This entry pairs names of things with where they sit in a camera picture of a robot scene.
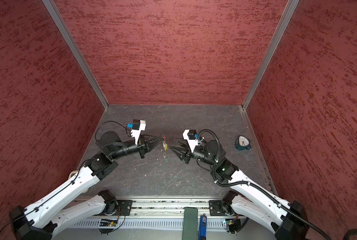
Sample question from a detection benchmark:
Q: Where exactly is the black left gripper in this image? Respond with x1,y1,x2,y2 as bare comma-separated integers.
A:
110,133,163,159

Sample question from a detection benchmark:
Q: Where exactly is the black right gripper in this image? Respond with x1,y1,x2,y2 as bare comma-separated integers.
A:
170,138,217,167

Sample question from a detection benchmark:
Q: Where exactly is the perforated metal keyring red handle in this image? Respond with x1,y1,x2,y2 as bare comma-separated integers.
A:
162,136,168,162

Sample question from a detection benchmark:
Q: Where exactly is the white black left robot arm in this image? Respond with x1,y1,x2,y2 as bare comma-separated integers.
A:
9,131,163,240

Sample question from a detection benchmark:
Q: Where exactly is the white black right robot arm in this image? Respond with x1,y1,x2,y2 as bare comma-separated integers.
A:
171,140,309,240

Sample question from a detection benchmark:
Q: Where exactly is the teal kitchen scale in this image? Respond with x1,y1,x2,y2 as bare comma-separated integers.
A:
235,136,251,151

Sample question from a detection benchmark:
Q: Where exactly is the dark green block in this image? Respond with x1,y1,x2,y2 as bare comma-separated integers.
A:
182,207,198,240

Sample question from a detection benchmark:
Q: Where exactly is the blue device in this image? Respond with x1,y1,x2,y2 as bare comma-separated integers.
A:
197,214,207,240

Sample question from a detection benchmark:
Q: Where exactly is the right circuit board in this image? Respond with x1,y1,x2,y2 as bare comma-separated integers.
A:
223,219,241,234

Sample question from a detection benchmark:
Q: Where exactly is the circuit board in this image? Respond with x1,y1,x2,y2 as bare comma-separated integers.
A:
223,219,241,234
99,219,118,228

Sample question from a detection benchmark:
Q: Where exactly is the left circuit board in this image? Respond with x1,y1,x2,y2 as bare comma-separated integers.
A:
99,219,118,228

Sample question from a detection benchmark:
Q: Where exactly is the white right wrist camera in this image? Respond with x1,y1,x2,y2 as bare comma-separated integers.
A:
182,129,201,153

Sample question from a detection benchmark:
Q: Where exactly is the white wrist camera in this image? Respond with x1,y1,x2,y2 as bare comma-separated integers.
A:
182,129,201,153
127,120,146,145

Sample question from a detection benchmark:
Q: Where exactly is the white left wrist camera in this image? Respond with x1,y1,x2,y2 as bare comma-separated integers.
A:
127,120,146,145

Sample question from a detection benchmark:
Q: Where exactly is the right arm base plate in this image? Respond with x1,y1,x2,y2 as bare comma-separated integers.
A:
208,200,245,217

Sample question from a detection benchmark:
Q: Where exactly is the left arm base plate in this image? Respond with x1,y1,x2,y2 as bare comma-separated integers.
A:
102,200,133,216

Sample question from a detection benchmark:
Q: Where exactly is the aluminium front rail frame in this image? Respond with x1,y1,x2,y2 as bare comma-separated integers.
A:
35,196,302,240

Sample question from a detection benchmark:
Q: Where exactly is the black corrugated right cable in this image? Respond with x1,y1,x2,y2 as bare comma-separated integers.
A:
197,128,332,240

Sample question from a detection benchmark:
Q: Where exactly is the left aluminium corner post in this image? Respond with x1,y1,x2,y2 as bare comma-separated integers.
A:
42,0,109,110

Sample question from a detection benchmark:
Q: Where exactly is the aluminium corner post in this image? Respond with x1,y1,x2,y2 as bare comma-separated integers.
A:
42,0,109,110
242,0,299,111

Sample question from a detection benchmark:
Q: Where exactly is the right aluminium corner post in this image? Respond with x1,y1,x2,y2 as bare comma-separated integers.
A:
242,0,299,111

